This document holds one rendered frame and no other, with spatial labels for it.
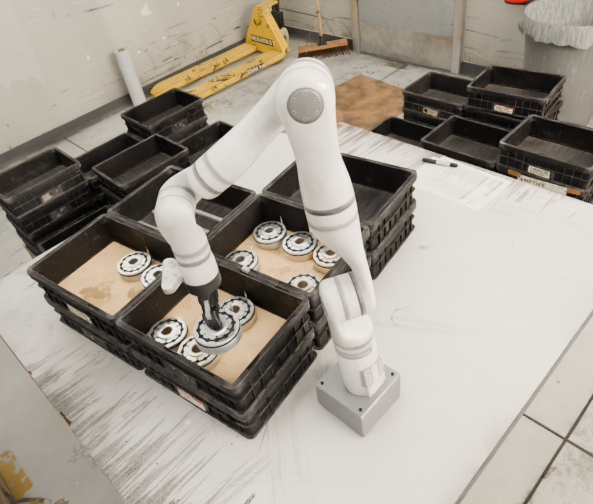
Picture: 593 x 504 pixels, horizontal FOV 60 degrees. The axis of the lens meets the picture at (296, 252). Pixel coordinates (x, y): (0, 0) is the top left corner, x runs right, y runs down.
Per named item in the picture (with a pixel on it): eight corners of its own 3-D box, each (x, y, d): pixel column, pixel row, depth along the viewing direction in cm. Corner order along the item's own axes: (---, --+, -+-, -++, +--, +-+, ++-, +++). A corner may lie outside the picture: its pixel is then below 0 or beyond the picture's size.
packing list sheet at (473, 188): (514, 180, 186) (515, 179, 186) (480, 212, 176) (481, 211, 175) (435, 154, 206) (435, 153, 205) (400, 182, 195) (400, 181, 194)
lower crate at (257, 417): (321, 356, 141) (316, 327, 133) (253, 445, 124) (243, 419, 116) (213, 304, 160) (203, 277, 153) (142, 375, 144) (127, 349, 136)
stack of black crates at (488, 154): (516, 192, 269) (526, 134, 246) (486, 222, 255) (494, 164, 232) (448, 169, 292) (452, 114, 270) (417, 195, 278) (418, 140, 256)
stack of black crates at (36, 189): (87, 211, 310) (54, 145, 280) (113, 230, 292) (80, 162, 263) (25, 247, 291) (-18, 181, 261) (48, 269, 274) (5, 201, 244)
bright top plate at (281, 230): (292, 229, 158) (292, 228, 157) (269, 248, 153) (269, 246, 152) (269, 218, 163) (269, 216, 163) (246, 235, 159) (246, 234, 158)
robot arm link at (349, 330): (322, 304, 98) (337, 359, 109) (370, 290, 98) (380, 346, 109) (312, 273, 105) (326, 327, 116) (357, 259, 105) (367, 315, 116)
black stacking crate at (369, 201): (417, 202, 167) (418, 172, 159) (373, 258, 150) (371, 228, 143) (315, 174, 187) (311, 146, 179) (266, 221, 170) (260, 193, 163)
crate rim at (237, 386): (312, 305, 127) (311, 298, 125) (235, 398, 110) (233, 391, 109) (196, 255, 147) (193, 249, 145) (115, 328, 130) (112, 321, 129)
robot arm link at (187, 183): (181, 210, 102) (230, 168, 96) (176, 239, 95) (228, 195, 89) (152, 189, 98) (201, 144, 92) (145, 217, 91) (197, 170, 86)
